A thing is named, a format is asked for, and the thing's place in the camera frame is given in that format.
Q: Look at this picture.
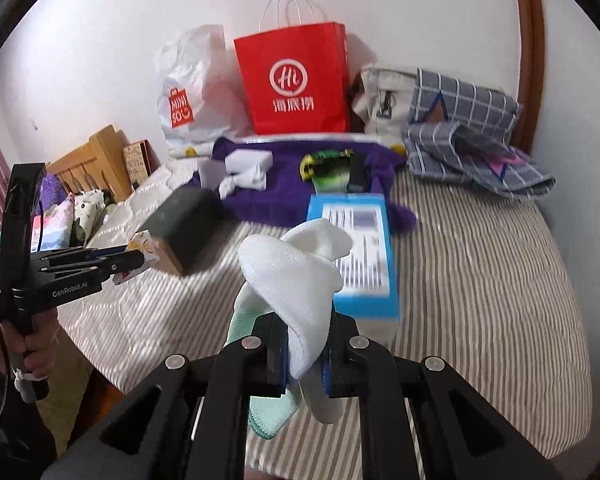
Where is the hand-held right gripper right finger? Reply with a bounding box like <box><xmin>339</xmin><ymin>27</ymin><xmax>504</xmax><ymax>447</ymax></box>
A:
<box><xmin>320</xmin><ymin>310</ymin><xmax>566</xmax><ymax>480</ymax></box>

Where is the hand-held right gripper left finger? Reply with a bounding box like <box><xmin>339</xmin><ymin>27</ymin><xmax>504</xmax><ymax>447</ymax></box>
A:
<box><xmin>40</xmin><ymin>310</ymin><xmax>293</xmax><ymax>480</ymax></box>

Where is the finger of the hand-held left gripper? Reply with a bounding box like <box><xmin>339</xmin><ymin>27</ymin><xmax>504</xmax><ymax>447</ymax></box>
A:
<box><xmin>45</xmin><ymin>251</ymin><xmax>146</xmax><ymax>282</ymax></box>
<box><xmin>32</xmin><ymin>246</ymin><xmax>131</xmax><ymax>267</ymax></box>

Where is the fruit-print packet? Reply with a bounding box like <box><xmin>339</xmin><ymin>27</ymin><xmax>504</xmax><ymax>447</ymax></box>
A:
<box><xmin>112</xmin><ymin>230</ymin><xmax>161</xmax><ymax>286</ymax></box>

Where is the mint green cloth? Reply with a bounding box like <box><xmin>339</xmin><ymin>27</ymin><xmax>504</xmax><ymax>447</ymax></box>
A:
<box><xmin>225</xmin><ymin>285</ymin><xmax>301</xmax><ymax>441</ymax></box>

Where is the white sock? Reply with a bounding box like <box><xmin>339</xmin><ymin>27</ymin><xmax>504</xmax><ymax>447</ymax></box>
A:
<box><xmin>217</xmin><ymin>149</ymin><xmax>273</xmax><ymax>198</ymax></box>
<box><xmin>237</xmin><ymin>219</ymin><xmax>353</xmax><ymax>423</ymax></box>

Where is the yellow and black pouch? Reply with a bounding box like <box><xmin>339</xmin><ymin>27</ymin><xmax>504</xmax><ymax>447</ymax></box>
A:
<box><xmin>300</xmin><ymin>149</ymin><xmax>355</xmax><ymax>183</ymax></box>

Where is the person's left hand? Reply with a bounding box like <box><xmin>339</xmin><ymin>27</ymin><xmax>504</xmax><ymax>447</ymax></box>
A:
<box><xmin>0</xmin><ymin>305</ymin><xmax>61</xmax><ymax>376</ymax></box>

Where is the patterned pillow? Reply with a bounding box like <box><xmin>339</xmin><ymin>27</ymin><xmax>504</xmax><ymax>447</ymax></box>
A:
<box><xmin>30</xmin><ymin>175</ymin><xmax>118</xmax><ymax>251</ymax></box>

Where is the green and gold tin box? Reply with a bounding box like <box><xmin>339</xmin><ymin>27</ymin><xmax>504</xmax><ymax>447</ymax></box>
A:
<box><xmin>140</xmin><ymin>187</ymin><xmax>226</xmax><ymax>277</ymax></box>

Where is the wooden headboard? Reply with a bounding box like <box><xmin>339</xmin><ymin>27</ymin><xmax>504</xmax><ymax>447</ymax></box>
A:
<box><xmin>45</xmin><ymin>124</ymin><xmax>133</xmax><ymax>206</ymax></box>

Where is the brown patterned book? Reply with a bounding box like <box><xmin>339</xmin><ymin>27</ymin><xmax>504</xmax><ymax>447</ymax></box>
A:
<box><xmin>121</xmin><ymin>140</ymin><xmax>153</xmax><ymax>188</ymax></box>

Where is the blue tissue pack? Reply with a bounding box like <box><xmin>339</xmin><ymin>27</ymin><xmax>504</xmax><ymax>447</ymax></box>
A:
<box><xmin>306</xmin><ymin>192</ymin><xmax>401</xmax><ymax>348</ymax></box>

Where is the fruit-print paper roll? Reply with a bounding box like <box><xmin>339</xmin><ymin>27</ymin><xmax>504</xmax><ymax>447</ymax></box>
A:
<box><xmin>169</xmin><ymin>140</ymin><xmax>221</xmax><ymax>161</ymax></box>

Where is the purple towel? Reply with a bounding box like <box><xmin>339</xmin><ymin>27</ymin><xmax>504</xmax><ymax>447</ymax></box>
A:
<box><xmin>195</xmin><ymin>136</ymin><xmax>418</xmax><ymax>233</ymax></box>

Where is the striped bed quilt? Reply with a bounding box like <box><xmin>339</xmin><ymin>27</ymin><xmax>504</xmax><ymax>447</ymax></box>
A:
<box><xmin>55</xmin><ymin>160</ymin><xmax>593</xmax><ymax>480</ymax></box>

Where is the green wet wipes pack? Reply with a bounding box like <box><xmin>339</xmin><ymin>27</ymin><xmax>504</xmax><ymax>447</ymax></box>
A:
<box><xmin>312</xmin><ymin>167</ymin><xmax>351</xmax><ymax>193</ymax></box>

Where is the white plastic shopping bag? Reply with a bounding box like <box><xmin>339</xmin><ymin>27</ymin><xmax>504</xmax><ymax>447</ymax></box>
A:
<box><xmin>156</xmin><ymin>24</ymin><xmax>253</xmax><ymax>148</ymax></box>

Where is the red paper bag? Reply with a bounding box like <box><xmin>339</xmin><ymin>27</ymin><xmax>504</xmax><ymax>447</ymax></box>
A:
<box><xmin>232</xmin><ymin>0</ymin><xmax>353</xmax><ymax>136</ymax></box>

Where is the beige backpack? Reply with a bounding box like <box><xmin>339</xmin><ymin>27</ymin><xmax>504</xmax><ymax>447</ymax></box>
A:
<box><xmin>350</xmin><ymin>64</ymin><xmax>421</xmax><ymax>138</ymax></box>

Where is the grey checked cloth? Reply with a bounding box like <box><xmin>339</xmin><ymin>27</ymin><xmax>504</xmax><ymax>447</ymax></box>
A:
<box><xmin>401</xmin><ymin>67</ymin><xmax>556</xmax><ymax>198</ymax></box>

